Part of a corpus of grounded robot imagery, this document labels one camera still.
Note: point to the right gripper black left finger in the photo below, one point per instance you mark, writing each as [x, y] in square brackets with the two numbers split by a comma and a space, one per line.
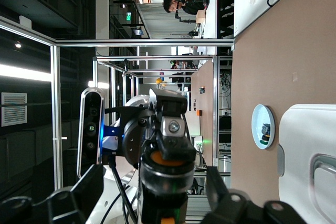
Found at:
[89, 187]

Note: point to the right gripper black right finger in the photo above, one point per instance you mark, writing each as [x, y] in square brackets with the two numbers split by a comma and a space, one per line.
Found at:
[218, 195]

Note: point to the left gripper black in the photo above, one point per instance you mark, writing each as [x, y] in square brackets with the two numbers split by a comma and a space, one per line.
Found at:
[134, 140]

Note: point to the orange push button switch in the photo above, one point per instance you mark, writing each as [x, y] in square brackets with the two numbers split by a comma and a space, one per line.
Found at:
[165, 182]

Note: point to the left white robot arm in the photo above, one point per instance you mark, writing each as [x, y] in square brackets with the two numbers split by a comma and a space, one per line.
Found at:
[136, 100]

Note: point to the yellow ball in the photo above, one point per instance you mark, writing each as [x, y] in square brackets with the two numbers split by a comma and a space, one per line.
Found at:
[159, 81]

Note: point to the neighbouring brown work table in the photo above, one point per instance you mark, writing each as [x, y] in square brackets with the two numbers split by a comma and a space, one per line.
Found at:
[206, 90]

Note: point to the grey lunch box latch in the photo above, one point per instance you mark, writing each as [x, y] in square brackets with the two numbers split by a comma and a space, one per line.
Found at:
[280, 159]

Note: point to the light blue round plate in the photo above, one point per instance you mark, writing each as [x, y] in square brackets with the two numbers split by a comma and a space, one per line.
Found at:
[258, 119]

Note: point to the white lidded lunch box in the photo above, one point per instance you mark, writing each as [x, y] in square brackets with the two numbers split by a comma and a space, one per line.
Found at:
[299, 129]

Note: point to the white ventilation grille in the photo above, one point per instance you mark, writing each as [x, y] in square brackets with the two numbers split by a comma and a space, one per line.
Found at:
[14, 108]

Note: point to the green exit sign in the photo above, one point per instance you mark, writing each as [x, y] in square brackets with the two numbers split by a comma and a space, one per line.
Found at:
[128, 16]

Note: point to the ceiling light strip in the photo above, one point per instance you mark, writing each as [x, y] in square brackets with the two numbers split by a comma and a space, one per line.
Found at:
[23, 72]

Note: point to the white side table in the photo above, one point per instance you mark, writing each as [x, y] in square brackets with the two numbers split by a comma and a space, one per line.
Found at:
[246, 11]

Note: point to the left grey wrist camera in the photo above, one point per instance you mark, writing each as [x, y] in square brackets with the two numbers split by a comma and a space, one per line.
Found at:
[90, 129]

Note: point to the green push button switch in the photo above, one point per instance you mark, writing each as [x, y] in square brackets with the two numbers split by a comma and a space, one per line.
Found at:
[265, 132]

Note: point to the aluminium cell frame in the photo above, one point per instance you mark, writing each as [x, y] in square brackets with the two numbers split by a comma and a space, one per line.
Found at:
[56, 103]

